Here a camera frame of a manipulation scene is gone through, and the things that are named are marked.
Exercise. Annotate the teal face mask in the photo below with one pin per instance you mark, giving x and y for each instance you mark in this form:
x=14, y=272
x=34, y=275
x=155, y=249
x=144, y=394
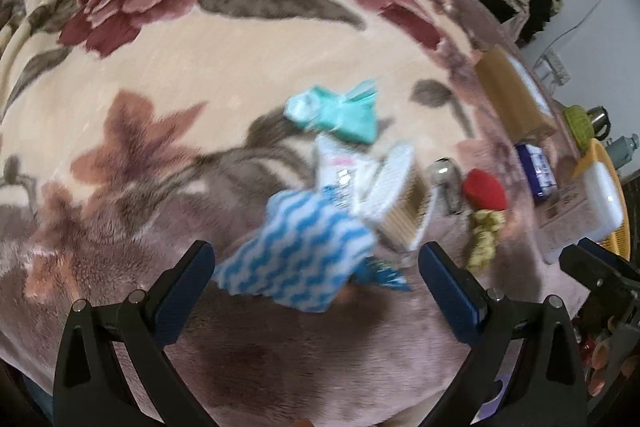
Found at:
x=345, y=117

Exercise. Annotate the beige patterned box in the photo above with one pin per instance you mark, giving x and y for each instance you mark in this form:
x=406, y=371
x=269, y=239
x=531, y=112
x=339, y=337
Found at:
x=570, y=217

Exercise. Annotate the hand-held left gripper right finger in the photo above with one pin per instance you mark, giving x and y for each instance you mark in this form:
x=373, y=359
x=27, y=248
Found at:
x=450, y=287

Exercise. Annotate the blue printed packet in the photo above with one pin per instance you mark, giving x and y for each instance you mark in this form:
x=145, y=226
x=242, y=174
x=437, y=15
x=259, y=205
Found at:
x=391, y=279

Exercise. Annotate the floral plush blanket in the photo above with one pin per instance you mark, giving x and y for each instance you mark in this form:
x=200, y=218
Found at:
x=200, y=57

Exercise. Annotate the wooden bed board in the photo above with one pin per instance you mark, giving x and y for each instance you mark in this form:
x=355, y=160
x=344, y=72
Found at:
x=515, y=97

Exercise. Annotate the yellow green scrunchie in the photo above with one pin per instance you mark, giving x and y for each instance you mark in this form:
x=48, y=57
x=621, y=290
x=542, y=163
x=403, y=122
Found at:
x=482, y=237

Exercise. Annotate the white tube pink label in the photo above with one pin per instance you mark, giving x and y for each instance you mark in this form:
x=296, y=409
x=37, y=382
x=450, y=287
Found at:
x=337, y=172

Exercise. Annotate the clear cotton swab box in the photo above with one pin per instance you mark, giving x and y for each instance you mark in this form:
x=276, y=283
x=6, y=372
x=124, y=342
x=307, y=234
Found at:
x=400, y=202

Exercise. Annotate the red makeup sponge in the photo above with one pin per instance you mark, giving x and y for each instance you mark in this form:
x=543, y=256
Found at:
x=482, y=192

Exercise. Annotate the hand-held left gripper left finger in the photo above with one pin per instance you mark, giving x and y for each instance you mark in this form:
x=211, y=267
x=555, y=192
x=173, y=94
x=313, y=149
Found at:
x=187, y=287

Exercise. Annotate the blue white box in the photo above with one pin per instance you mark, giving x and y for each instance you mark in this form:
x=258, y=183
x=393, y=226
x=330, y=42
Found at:
x=537, y=174

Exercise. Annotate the white plastic container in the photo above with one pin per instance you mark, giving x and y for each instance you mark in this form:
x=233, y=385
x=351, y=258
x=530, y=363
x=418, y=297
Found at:
x=602, y=197

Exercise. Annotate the blue white wavy cloth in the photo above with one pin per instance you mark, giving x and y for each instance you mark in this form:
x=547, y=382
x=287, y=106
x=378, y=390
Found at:
x=300, y=247

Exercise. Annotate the white power strip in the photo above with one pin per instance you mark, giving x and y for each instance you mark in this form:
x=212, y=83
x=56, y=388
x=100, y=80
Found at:
x=552, y=66

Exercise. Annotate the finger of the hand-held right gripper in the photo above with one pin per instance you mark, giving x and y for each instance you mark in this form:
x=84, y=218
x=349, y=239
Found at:
x=600, y=269

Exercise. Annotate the grey thermos bottle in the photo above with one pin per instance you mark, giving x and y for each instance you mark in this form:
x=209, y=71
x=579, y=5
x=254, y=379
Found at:
x=622, y=149

